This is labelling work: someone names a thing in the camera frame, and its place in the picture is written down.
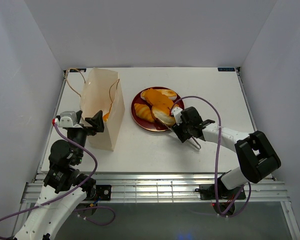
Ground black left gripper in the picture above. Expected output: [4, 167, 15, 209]
[69, 109, 105, 164]

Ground small round sugared bun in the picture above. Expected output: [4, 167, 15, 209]
[102, 112, 110, 122]

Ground metal serving tongs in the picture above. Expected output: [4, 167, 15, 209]
[168, 106, 202, 150]

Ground large round orange bun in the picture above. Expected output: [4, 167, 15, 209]
[151, 105, 176, 127]

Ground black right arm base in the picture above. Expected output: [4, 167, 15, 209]
[194, 184, 246, 200]

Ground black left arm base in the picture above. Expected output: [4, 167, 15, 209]
[86, 185, 112, 202]

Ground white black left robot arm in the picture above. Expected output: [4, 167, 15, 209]
[14, 110, 105, 240]

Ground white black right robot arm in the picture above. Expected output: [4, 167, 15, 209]
[172, 107, 281, 199]

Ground white paper bag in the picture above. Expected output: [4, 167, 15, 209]
[66, 67, 125, 151]

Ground flat toasted white bread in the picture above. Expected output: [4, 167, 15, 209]
[140, 88, 177, 101]

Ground flat orange oval bread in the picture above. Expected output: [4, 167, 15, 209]
[145, 88, 174, 108]

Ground dark red round plate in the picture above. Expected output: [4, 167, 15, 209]
[131, 86, 181, 132]

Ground blue label sticker left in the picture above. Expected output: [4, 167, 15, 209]
[69, 68, 87, 73]

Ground blue label sticker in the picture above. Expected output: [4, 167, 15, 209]
[69, 68, 87, 73]
[217, 67, 236, 72]

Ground striped golden croissant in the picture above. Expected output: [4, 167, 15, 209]
[134, 103, 155, 123]

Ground blue label sticker right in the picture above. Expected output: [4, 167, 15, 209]
[217, 67, 236, 72]

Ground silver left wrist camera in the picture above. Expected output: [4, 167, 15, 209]
[52, 111, 82, 129]

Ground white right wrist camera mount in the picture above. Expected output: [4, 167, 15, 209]
[171, 106, 183, 126]

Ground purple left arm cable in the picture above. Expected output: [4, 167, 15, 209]
[0, 124, 117, 240]

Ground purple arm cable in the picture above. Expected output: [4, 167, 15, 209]
[170, 95, 252, 218]
[0, 124, 117, 240]

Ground aluminium front frame rail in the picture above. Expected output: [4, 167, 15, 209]
[21, 172, 291, 204]

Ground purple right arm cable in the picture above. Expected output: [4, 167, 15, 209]
[170, 95, 252, 218]

